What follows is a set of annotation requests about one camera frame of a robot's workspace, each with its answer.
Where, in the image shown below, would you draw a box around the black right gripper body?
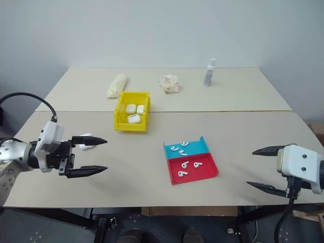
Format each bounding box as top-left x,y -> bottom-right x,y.
285,176 -> 313,198

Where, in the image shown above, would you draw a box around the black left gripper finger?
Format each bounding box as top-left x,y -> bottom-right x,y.
71,136 -> 108,147
66,165 -> 109,179

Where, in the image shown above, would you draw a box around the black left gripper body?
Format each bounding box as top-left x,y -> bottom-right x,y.
46,139 -> 76,177

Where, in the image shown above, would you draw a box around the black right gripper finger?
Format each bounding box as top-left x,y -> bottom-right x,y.
246,181 -> 289,198
252,144 -> 287,157

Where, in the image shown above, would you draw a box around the open white charging case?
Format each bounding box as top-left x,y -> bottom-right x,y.
76,133 -> 96,151

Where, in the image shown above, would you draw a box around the yellow plastic bin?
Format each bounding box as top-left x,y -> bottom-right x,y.
113,91 -> 152,133

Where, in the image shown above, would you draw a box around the light wooden piece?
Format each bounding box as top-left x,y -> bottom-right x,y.
292,202 -> 324,230

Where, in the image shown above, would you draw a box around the clear bag of cream sticks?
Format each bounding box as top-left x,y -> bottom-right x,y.
104,73 -> 129,100

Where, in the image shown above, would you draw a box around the red plastic tray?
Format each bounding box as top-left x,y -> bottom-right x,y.
167,152 -> 220,186

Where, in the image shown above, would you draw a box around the blue plastic tray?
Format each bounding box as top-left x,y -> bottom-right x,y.
163,136 -> 211,160

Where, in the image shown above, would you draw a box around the dark rounded shape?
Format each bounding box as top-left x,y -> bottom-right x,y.
182,227 -> 205,243
118,228 -> 145,243

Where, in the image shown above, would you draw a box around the flat cardboard under table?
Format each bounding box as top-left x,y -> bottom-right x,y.
141,206 -> 239,217

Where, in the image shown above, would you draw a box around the white spray bottle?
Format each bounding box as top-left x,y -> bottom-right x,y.
202,57 -> 217,88

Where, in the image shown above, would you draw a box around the crumpled clear plastic bag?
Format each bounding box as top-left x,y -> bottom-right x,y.
157,73 -> 183,95

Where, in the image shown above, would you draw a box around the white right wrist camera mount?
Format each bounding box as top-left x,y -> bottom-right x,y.
276,144 -> 324,195

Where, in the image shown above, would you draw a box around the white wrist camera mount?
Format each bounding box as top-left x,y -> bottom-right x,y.
32,120 -> 65,173
276,144 -> 324,195

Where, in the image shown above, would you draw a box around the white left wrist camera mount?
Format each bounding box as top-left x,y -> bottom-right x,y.
32,120 -> 65,173

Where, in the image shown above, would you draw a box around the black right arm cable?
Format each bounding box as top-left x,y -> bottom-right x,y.
274,176 -> 302,243

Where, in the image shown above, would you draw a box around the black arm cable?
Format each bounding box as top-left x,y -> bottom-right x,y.
0,92 -> 58,123
274,176 -> 302,243

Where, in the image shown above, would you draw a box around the black table frame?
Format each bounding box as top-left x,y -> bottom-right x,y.
2,206 -> 324,243

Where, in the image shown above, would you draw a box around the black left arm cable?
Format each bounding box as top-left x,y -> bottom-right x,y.
0,92 -> 58,123

